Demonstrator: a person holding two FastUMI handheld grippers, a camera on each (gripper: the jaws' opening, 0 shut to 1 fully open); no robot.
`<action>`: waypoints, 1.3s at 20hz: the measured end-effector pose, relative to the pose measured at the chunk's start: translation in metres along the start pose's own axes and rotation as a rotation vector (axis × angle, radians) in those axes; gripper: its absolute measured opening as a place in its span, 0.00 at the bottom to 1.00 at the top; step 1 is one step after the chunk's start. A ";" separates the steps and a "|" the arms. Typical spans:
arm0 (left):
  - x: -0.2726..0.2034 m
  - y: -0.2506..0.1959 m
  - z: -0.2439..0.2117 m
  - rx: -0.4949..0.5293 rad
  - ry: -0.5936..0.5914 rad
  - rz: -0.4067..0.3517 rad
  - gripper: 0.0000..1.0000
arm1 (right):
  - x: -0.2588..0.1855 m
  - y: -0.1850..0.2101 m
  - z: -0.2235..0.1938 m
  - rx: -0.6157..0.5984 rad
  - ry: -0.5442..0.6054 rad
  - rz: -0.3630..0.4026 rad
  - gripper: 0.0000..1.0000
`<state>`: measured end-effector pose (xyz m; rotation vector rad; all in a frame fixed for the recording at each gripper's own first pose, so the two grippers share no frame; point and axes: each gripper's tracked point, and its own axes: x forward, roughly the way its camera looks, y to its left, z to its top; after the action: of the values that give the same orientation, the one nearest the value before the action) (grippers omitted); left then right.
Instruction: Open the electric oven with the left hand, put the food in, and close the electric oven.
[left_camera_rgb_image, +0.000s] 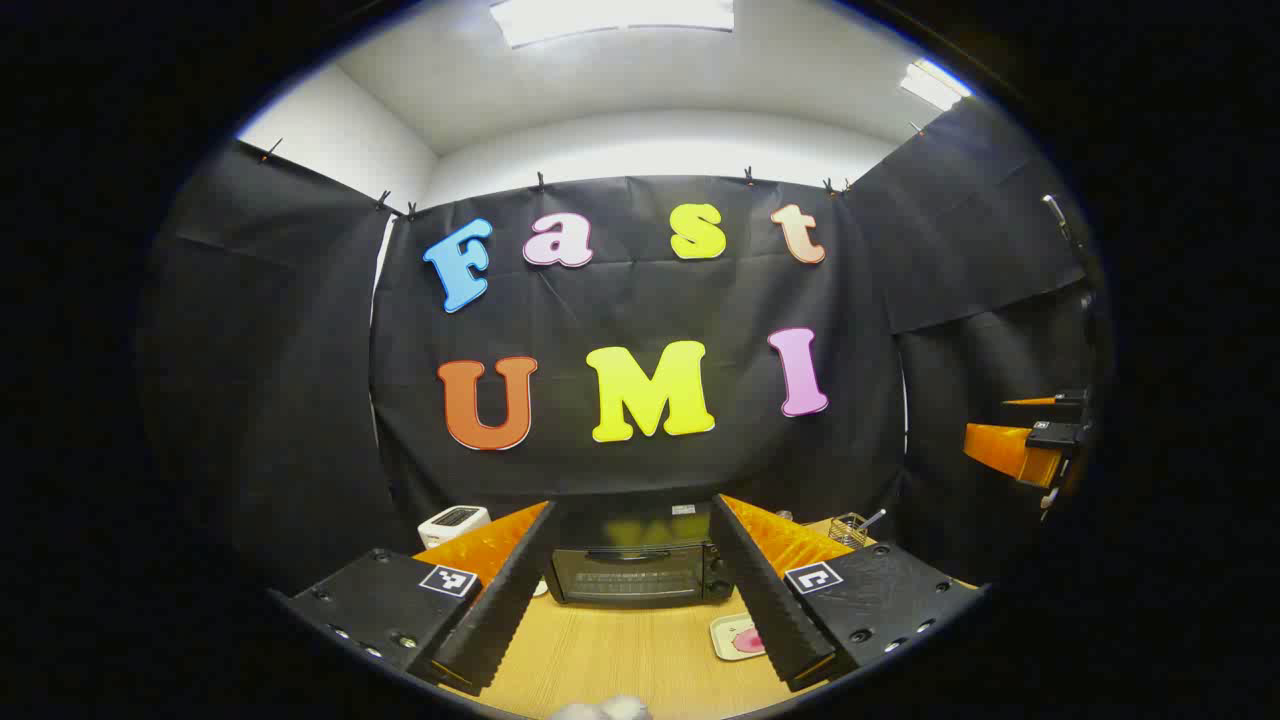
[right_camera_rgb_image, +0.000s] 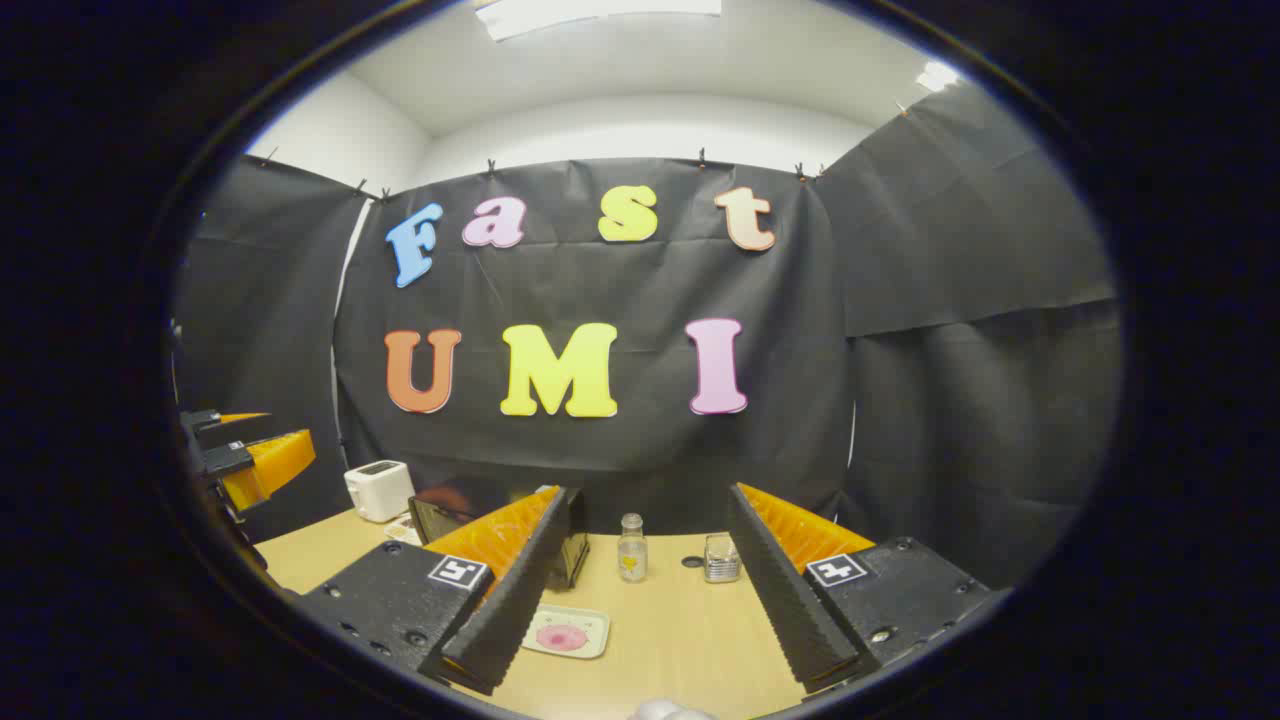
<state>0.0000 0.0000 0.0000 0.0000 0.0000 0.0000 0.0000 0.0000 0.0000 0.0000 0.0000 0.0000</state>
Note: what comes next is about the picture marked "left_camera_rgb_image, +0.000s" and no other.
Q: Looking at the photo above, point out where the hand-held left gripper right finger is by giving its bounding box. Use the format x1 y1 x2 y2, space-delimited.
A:
710 493 991 693

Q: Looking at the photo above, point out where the small ceiling light panel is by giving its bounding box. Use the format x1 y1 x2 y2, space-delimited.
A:
898 58 973 111

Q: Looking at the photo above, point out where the black electric oven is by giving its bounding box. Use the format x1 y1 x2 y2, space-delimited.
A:
543 503 736 608

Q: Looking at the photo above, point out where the black backdrop cloth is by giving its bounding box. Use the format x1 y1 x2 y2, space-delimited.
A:
140 95 1111 601

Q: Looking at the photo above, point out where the white square plate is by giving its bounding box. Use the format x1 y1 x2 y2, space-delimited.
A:
710 612 769 662

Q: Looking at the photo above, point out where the white toaster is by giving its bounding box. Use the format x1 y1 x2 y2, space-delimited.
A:
417 506 491 550

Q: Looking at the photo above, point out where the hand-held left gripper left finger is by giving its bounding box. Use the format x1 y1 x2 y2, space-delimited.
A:
283 500 557 698

